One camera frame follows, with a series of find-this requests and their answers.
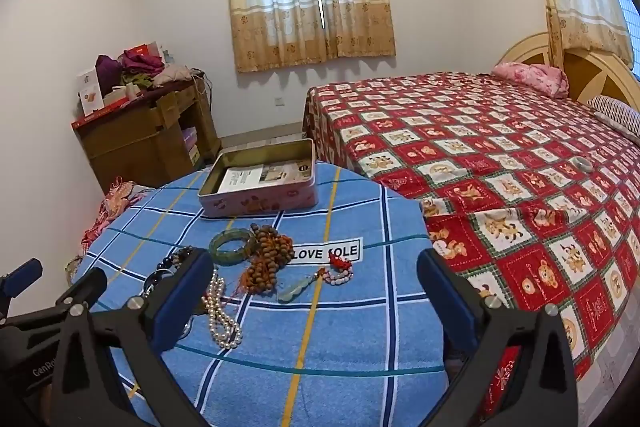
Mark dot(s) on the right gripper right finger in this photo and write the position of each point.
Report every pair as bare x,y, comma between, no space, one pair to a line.
541,390

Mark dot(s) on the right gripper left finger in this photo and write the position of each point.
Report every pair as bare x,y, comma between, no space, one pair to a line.
86,388

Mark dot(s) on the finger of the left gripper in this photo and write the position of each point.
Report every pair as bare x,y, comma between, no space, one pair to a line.
15,282
87,290

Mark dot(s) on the green jade bangle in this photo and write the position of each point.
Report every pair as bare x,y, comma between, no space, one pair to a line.
231,247

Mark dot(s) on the clothes pile on floor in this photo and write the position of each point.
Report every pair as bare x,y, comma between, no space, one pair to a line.
119,197

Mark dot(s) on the red patchwork bedspread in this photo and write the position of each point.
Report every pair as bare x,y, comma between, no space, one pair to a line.
489,162

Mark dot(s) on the blue plaid tablecloth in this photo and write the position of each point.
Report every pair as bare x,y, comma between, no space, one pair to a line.
365,353

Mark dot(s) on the red book on desk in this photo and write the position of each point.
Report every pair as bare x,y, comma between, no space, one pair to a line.
107,110

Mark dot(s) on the wooden desk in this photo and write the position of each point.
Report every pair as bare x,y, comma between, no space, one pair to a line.
159,137

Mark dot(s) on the pink metal tin box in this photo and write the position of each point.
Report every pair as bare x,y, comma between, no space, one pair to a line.
290,196

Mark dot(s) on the paper leaflet in tin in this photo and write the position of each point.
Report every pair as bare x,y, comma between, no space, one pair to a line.
263,175

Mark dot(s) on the white product box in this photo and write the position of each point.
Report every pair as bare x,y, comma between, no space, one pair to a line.
89,92

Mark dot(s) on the tape roll on bed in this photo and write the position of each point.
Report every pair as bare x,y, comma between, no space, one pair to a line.
582,163

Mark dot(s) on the clothes pile on desk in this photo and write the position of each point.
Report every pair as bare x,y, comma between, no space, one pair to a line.
148,72

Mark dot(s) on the striped pillow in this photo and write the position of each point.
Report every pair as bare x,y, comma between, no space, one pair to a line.
615,113

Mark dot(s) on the pink pillow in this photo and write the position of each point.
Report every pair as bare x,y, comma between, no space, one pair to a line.
543,78

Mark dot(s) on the cream wooden headboard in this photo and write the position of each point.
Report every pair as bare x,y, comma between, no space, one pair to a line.
591,73

